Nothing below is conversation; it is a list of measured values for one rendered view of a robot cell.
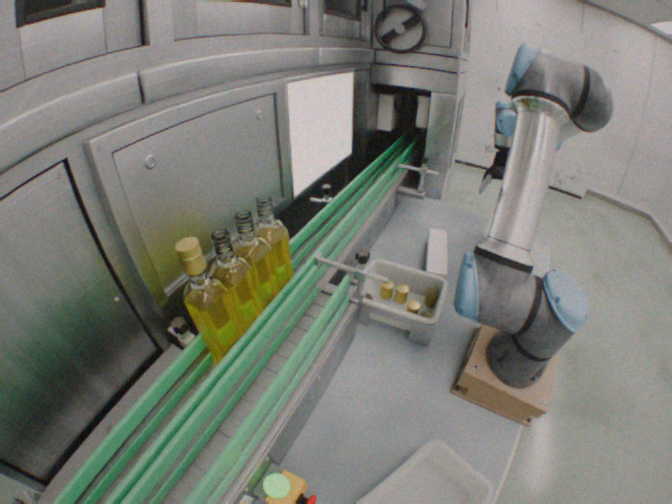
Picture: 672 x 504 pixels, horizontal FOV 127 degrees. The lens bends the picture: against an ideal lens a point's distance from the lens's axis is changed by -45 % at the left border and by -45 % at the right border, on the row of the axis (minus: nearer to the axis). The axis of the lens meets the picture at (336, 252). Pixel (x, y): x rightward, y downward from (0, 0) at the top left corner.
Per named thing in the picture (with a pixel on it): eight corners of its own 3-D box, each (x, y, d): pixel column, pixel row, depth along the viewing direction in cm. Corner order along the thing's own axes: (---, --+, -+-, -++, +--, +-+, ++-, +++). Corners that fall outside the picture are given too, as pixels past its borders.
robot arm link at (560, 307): (561, 365, 44) (603, 322, 35) (505, 348, 48) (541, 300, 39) (558, 319, 52) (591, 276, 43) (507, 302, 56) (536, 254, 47)
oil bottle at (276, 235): (277, 291, 70) (264, 211, 56) (297, 299, 68) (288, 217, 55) (263, 306, 66) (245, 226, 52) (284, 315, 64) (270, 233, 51)
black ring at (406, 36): (376, 52, 106) (377, 5, 93) (427, 56, 99) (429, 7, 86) (372, 52, 103) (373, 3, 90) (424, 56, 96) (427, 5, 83)
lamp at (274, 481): (273, 470, 42) (270, 467, 40) (296, 482, 40) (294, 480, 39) (260, 490, 39) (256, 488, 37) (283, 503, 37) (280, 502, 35)
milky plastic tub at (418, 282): (371, 278, 91) (373, 256, 86) (442, 300, 84) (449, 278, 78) (348, 318, 79) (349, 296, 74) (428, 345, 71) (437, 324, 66)
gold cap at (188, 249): (211, 264, 40) (203, 238, 38) (196, 279, 38) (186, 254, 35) (194, 258, 41) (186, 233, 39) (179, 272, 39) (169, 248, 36)
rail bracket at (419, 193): (394, 200, 125) (399, 150, 111) (432, 209, 119) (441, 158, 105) (390, 205, 121) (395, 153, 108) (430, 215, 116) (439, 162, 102)
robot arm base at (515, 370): (546, 348, 58) (568, 324, 51) (533, 399, 49) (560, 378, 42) (496, 321, 64) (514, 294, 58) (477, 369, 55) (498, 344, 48)
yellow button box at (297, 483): (278, 469, 48) (271, 461, 43) (311, 486, 45) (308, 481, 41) (260, 497, 43) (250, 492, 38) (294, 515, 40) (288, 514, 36)
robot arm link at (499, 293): (522, 347, 43) (591, 54, 32) (444, 322, 47) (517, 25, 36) (508, 323, 54) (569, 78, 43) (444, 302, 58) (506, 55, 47)
